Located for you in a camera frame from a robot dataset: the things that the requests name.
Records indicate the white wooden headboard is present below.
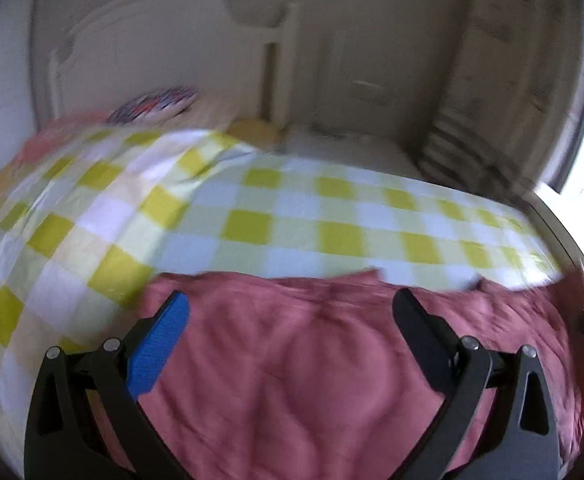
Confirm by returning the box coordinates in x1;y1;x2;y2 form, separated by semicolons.
48;0;301;128

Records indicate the white nightstand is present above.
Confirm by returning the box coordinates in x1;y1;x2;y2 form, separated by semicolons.
281;125;421;179

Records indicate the yellow pillow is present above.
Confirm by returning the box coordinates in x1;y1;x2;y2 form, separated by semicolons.
227;118;282;151

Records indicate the yellow checkered bed sheet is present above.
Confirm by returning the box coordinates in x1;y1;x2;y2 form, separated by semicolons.
0;127;558;471

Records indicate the beige printed curtain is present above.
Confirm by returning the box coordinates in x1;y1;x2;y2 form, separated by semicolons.
418;0;584;205

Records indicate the pink quilted jacket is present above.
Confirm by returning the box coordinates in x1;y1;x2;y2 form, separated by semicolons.
89;266;584;480

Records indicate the beige fluffy pillow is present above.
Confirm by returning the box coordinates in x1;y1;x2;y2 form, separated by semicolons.
178;94;241;131

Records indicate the pink blanket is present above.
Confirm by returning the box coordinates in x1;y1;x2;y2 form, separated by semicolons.
12;110;110;166

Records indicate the wall power socket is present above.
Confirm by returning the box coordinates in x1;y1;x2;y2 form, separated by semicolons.
349;80;391;106

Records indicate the white wardrobe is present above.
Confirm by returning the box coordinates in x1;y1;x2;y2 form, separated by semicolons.
0;0;36;170

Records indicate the patterned decorative pillow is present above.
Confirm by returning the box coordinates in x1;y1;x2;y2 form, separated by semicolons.
106;87;199;125

